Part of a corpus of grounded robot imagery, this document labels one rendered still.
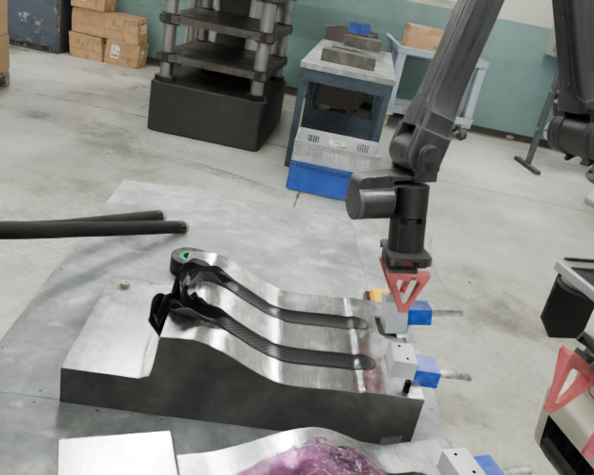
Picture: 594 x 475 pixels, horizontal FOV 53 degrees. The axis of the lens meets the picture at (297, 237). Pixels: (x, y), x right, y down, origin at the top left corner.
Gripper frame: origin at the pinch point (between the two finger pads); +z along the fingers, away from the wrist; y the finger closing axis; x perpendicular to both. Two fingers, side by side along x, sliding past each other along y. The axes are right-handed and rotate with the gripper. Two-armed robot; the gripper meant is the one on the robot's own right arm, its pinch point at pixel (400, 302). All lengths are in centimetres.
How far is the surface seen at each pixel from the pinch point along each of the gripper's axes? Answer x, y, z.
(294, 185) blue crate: -8, -318, 44
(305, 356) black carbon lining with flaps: -15.6, 9.8, 5.3
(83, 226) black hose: -57, -18, -6
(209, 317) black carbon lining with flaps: -29.9, 9.7, -0.6
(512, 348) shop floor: 91, -158, 86
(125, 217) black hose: -53, -36, -3
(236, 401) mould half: -25.5, 17.0, 8.7
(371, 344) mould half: -5.2, 5.6, 5.1
